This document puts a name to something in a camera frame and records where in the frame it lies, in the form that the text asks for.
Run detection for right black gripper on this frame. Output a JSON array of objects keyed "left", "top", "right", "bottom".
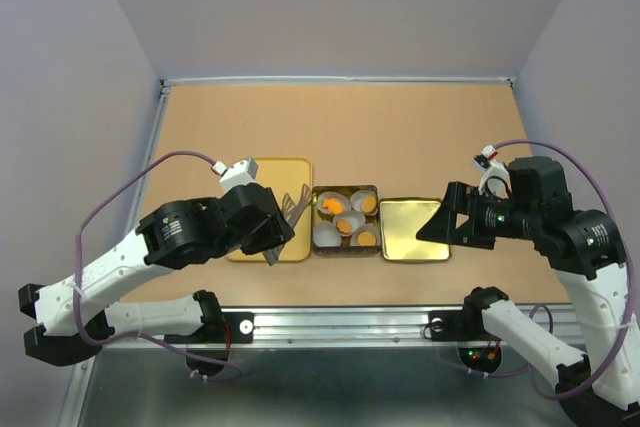
[{"left": 414, "top": 179, "right": 538, "bottom": 248}]

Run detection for metal tongs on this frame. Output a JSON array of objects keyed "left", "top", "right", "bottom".
[{"left": 263, "top": 184, "right": 312, "bottom": 266}]

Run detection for orange fish cookie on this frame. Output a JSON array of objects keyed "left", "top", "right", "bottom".
[{"left": 322, "top": 197, "right": 344, "bottom": 215}]

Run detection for round tan cookie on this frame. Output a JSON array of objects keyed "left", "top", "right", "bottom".
[
  {"left": 357, "top": 231, "right": 378, "bottom": 247},
  {"left": 360, "top": 195, "right": 377, "bottom": 215}
]

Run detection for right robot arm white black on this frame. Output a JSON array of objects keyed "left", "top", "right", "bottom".
[{"left": 416, "top": 155, "right": 639, "bottom": 426}]

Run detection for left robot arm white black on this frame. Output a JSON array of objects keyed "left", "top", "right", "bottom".
[{"left": 18, "top": 183, "right": 294, "bottom": 367}]

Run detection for gold rectangular tray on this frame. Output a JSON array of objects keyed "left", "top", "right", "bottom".
[{"left": 216, "top": 157, "right": 313, "bottom": 262}]

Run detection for gold tin lid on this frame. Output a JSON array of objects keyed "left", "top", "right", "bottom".
[{"left": 379, "top": 197, "right": 451, "bottom": 263}]

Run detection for white paper cup bottom left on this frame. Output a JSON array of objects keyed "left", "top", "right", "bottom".
[{"left": 312, "top": 222, "right": 342, "bottom": 248}]

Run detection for white paper cup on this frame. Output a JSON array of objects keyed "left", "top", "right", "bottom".
[
  {"left": 350, "top": 224, "right": 381, "bottom": 248},
  {"left": 333, "top": 210, "right": 366, "bottom": 236},
  {"left": 350, "top": 189, "right": 378, "bottom": 216},
  {"left": 316, "top": 191, "right": 348, "bottom": 216},
  {"left": 312, "top": 222, "right": 342, "bottom": 248}
]

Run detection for white paper cup top left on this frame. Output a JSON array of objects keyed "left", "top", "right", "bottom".
[{"left": 316, "top": 191, "right": 348, "bottom": 216}]

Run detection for orange flower cookie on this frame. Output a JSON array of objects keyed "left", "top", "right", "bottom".
[{"left": 336, "top": 219, "right": 353, "bottom": 236}]

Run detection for square cookie tin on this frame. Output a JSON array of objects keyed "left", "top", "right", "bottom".
[{"left": 311, "top": 185, "right": 382, "bottom": 257}]

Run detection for white paper cup centre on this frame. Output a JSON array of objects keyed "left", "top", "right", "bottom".
[{"left": 333, "top": 210, "right": 366, "bottom": 236}]

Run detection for white paper cup top right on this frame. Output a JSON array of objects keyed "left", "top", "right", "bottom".
[{"left": 350, "top": 189, "right": 378, "bottom": 216}]

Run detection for white paper cup bottom right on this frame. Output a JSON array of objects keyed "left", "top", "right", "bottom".
[{"left": 350, "top": 224, "right": 381, "bottom": 248}]

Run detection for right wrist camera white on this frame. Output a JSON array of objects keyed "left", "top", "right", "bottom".
[{"left": 473, "top": 145, "right": 509, "bottom": 196}]

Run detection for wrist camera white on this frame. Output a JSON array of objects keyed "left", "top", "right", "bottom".
[
  {"left": 219, "top": 157, "right": 259, "bottom": 194},
  {"left": 473, "top": 145, "right": 509, "bottom": 196}
]

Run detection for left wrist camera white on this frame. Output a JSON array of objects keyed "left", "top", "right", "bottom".
[{"left": 219, "top": 157, "right": 259, "bottom": 194}]

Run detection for aluminium rail frame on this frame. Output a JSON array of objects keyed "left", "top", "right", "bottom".
[{"left": 57, "top": 75, "right": 640, "bottom": 427}]

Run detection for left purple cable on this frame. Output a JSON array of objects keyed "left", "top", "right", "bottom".
[{"left": 72, "top": 149, "right": 244, "bottom": 382}]

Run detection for purple cable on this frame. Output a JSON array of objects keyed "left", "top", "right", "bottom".
[
  {"left": 467, "top": 139, "right": 640, "bottom": 398},
  {"left": 72, "top": 149, "right": 244, "bottom": 382}
]

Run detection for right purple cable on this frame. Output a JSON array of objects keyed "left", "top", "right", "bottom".
[{"left": 467, "top": 139, "right": 640, "bottom": 398}]

